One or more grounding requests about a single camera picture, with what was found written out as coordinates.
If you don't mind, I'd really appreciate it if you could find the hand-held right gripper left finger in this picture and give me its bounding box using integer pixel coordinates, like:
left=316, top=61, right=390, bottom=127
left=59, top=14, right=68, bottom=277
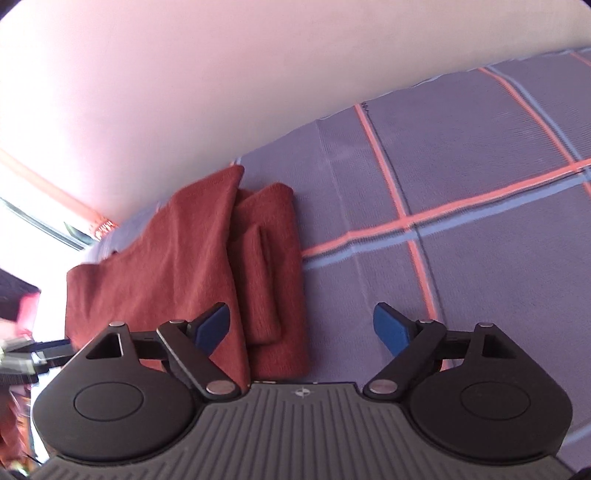
left=85, top=302, right=241, bottom=401

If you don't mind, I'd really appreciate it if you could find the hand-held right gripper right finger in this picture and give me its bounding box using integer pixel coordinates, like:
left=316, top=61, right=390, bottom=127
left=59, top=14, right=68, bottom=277
left=364, top=302, right=518, bottom=400

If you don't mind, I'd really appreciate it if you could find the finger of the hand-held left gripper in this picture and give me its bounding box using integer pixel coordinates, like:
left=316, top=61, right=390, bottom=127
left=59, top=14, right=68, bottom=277
left=31, top=338, right=73, bottom=364

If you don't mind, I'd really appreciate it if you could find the dark red sweater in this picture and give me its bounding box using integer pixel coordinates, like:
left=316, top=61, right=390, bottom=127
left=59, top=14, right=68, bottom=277
left=65, top=165, right=311, bottom=385

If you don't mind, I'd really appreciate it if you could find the pink cloth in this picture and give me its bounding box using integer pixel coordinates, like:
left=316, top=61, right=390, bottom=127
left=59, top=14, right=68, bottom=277
left=0, top=270, right=42, bottom=334

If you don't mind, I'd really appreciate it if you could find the blue plaid bed sheet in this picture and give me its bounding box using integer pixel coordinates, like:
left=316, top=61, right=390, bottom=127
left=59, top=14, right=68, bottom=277
left=85, top=46, right=591, bottom=457

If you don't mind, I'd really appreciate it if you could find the orange curtain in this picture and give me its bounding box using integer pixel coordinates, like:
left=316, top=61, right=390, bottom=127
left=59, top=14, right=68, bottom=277
left=0, top=148, right=119, bottom=241

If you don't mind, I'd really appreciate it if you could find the window frame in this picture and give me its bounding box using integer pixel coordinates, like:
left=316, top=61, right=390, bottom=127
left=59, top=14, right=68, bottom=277
left=0, top=198, right=89, bottom=253

